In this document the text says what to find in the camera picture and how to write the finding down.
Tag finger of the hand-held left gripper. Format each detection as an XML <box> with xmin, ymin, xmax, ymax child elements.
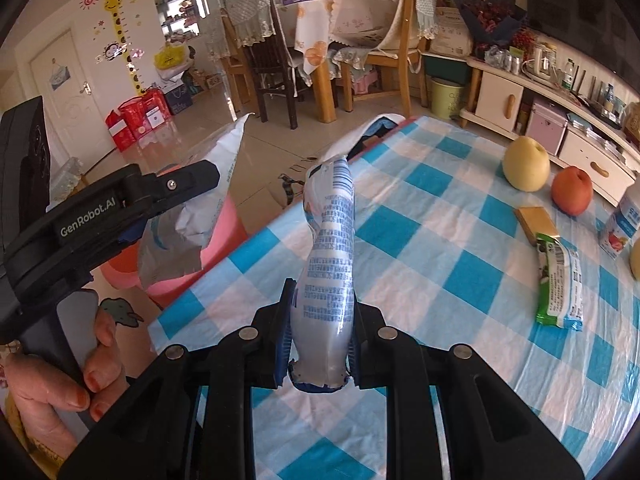
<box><xmin>136</xmin><ymin>159</ymin><xmax>221</xmax><ymax>217</ymax></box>
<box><xmin>116</xmin><ymin>216</ymin><xmax>149</xmax><ymax>247</ymax></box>

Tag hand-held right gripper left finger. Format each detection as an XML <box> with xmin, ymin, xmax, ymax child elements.
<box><xmin>59</xmin><ymin>277</ymin><xmax>297</xmax><ymax>480</ymax></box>

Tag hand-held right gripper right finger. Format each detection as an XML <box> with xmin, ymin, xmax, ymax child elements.
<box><xmin>349</xmin><ymin>302</ymin><xmax>586</xmax><ymax>480</ymax></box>

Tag white milk pouch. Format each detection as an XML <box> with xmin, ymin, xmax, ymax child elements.
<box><xmin>137</xmin><ymin>112</ymin><xmax>252</xmax><ymax>291</ymax></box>

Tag pink plastic basin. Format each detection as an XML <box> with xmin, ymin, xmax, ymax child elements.
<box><xmin>100</xmin><ymin>194</ymin><xmax>249</xmax><ymax>307</ymax></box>

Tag white blue-text wrapper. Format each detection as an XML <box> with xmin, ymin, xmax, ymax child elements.
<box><xmin>288</xmin><ymin>157</ymin><xmax>357</xmax><ymax>395</ymax></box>

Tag green trash bin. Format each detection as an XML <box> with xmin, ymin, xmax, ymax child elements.
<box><xmin>430</xmin><ymin>77</ymin><xmax>469</xmax><ymax>121</ymax></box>

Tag person's left hand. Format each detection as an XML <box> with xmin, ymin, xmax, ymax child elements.
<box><xmin>4</xmin><ymin>304</ymin><xmax>127</xmax><ymax>462</ymax></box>

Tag red gift boxes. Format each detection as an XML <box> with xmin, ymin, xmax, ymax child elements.
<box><xmin>104</xmin><ymin>87</ymin><xmax>174</xmax><ymax>152</ymax></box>

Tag grey leaf floor sticker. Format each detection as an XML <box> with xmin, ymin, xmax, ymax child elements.
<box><xmin>99</xmin><ymin>297</ymin><xmax>144</xmax><ymax>329</ymax></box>

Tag blue paper bag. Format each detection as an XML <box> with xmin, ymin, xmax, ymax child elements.
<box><xmin>164</xmin><ymin>84</ymin><xmax>194</xmax><ymax>114</ymax></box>

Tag yellow plastic bag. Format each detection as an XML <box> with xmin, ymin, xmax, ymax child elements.
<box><xmin>153</xmin><ymin>42</ymin><xmax>190</xmax><ymax>72</ymax></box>

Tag white door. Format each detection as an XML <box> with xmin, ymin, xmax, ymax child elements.
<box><xmin>27</xmin><ymin>29</ymin><xmax>117</xmax><ymax>177</ymax></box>

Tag dark wooden chair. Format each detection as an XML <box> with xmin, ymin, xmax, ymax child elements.
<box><xmin>221</xmin><ymin>0</ymin><xmax>312</xmax><ymax>129</ymax></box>

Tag dining table with printed cloth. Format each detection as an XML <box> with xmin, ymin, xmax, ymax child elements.
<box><xmin>292</xmin><ymin>0</ymin><xmax>342</xmax><ymax>123</ymax></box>

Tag white plastic bag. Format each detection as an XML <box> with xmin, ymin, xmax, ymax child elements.
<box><xmin>345</xmin><ymin>113</ymin><xmax>407</xmax><ymax>162</ymax></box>

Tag green white snack wrapper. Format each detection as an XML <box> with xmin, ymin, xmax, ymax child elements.
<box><xmin>534</xmin><ymin>232</ymin><xmax>586</xmax><ymax>332</ymax></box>

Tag tan wafer bar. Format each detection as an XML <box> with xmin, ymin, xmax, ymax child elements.
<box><xmin>513</xmin><ymin>205</ymin><xmax>560</xmax><ymax>247</ymax></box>

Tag wooden chair with white cover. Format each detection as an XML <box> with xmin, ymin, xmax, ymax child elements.
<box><xmin>331</xmin><ymin>0</ymin><xmax>437</xmax><ymax>117</ymax></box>

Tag small yellow pear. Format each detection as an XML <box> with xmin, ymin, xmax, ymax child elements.
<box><xmin>502</xmin><ymin>135</ymin><xmax>551</xmax><ymax>193</ymax></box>

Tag red-orange peach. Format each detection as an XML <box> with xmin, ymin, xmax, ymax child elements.
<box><xmin>551</xmin><ymin>166</ymin><xmax>594</xmax><ymax>217</ymax></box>

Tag white yogurt bottle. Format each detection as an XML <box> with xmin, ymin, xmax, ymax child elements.
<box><xmin>597</xmin><ymin>189</ymin><xmax>640</xmax><ymax>261</ymax></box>

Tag white low cabinet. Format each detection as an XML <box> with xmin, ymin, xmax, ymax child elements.
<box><xmin>459</xmin><ymin>54</ymin><xmax>640</xmax><ymax>207</ymax></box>

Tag pink storage box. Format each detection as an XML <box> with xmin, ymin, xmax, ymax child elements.
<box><xmin>522</xmin><ymin>99</ymin><xmax>569</xmax><ymax>156</ymax></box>

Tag dark wrapped flower bouquet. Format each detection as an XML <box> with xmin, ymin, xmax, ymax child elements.
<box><xmin>452</xmin><ymin>0</ymin><xmax>529</xmax><ymax>59</ymax></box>

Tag giraffe wall sticker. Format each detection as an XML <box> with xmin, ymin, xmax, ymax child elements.
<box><xmin>101</xmin><ymin>0</ymin><xmax>147</xmax><ymax>97</ymax></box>

